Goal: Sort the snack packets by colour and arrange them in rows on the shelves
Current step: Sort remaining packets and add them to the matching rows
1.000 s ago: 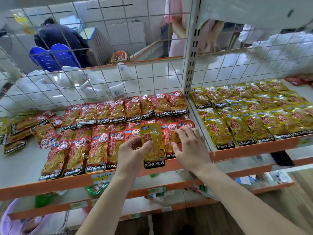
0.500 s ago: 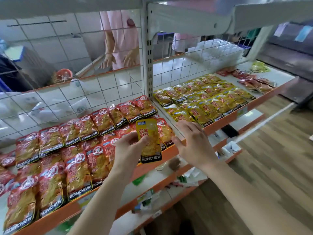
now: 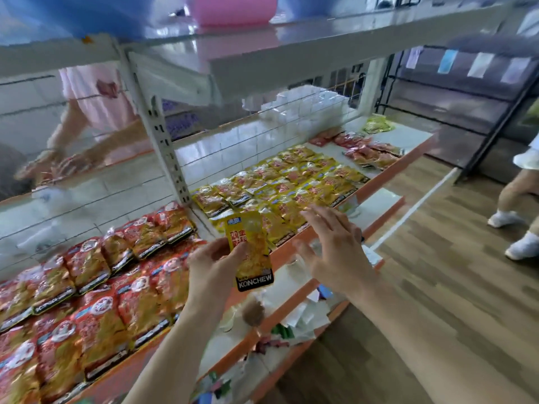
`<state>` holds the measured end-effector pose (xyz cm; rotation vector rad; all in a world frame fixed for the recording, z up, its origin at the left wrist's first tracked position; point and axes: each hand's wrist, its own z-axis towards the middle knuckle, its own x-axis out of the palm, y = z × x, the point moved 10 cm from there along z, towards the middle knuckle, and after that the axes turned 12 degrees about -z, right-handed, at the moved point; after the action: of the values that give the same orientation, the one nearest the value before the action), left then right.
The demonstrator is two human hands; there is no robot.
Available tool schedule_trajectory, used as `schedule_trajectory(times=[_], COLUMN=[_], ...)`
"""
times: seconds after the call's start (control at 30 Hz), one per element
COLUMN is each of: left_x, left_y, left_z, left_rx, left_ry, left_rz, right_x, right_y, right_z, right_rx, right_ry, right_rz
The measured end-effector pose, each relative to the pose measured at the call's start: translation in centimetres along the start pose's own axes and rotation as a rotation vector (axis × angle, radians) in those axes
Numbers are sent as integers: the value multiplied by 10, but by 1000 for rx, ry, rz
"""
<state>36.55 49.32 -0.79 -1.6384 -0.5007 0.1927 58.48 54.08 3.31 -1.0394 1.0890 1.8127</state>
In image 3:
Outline person's left hand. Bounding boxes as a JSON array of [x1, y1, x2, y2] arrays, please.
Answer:
[[187, 237, 249, 307]]

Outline person's right hand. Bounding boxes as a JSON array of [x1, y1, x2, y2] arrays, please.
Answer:
[[293, 205, 376, 299]]

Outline yellow snack packet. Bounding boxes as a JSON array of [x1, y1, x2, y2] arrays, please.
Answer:
[[224, 210, 275, 292]]

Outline person's right forearm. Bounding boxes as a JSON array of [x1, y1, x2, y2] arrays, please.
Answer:
[[347, 278, 539, 404]]

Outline person's left forearm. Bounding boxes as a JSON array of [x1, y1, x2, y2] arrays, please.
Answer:
[[121, 296, 236, 404]]

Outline pile of white paper packets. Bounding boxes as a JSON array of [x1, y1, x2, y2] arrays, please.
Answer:
[[252, 265, 334, 338]]

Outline rows of yellow packets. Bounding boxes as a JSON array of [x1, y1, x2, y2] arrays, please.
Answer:
[[191, 144, 371, 249]]

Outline pile of small colourful items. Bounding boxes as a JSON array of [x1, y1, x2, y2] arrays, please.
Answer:
[[189, 324, 304, 404]]

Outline pile of reddish orange packets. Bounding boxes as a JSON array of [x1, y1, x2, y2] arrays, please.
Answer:
[[309, 127, 405, 171]]

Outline rows of red snack packets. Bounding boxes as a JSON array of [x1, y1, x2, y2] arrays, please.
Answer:
[[0, 201, 208, 404]]

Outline green yellow packet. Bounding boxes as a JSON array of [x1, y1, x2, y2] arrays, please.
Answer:
[[362, 114, 396, 135]]

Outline stack of clear white boxes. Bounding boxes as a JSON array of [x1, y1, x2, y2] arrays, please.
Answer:
[[258, 84, 351, 123]]

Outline white and orange shelf rack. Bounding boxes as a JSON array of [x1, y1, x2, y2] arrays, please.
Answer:
[[0, 3, 512, 404]]

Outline black metal rack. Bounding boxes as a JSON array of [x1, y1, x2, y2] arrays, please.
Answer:
[[374, 35, 539, 184]]

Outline blue hanging paper tag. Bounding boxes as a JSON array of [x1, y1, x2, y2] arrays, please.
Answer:
[[437, 49, 459, 75]]

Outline pink plastic basin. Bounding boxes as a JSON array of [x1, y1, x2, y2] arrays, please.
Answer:
[[190, 0, 280, 26]]

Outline blue plastic basin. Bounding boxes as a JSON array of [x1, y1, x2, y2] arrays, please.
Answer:
[[0, 0, 153, 42], [278, 0, 380, 21]]

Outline wire mesh shelf backing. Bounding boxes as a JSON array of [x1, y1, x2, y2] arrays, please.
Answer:
[[0, 65, 367, 270]]

